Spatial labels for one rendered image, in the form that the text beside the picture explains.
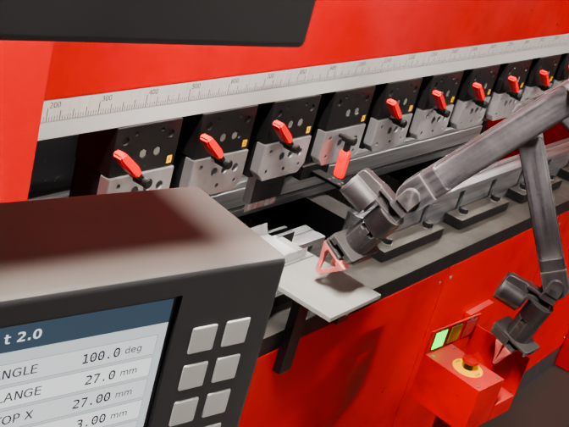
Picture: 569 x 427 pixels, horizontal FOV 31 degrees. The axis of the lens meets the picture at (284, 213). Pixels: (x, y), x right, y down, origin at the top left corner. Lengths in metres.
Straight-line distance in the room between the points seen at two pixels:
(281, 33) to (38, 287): 0.22
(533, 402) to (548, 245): 1.73
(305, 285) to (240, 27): 1.40
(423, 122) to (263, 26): 1.81
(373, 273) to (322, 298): 0.47
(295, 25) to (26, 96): 0.54
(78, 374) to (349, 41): 1.43
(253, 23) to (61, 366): 0.25
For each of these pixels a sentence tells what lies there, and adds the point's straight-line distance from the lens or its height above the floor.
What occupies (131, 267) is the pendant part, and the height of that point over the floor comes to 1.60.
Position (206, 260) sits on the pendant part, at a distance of 0.71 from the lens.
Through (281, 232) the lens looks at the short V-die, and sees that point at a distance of 2.24.
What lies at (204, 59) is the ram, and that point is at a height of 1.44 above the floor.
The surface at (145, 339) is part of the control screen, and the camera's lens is 0.71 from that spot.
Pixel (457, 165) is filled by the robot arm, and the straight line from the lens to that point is 1.89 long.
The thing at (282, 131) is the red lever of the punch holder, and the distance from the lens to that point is 1.90.
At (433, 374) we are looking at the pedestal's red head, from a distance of 2.39.
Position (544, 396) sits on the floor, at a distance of 4.06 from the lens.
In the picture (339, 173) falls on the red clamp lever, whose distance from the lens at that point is 2.15.
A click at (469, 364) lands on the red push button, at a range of 2.38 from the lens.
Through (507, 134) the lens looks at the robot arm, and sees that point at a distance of 1.88.
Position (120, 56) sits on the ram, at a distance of 1.56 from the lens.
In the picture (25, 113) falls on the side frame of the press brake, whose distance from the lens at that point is 1.18.
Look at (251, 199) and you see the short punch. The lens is 2.05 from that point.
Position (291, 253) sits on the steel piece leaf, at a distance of 2.09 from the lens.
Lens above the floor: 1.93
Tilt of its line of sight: 24 degrees down
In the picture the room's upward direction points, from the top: 16 degrees clockwise
